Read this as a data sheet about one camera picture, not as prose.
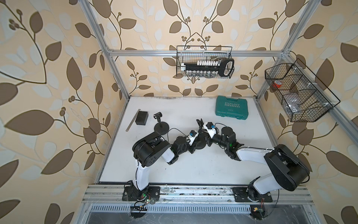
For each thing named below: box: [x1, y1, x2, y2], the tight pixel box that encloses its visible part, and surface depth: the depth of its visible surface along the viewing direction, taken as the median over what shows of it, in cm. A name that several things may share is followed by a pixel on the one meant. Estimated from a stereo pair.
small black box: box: [135, 111, 149, 126], surface depth 107 cm
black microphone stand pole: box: [153, 112, 163, 128], surface depth 86 cm
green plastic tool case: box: [215, 95, 249, 120], surface depth 110 cm
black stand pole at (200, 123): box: [196, 118, 205, 133], surface depth 82 cm
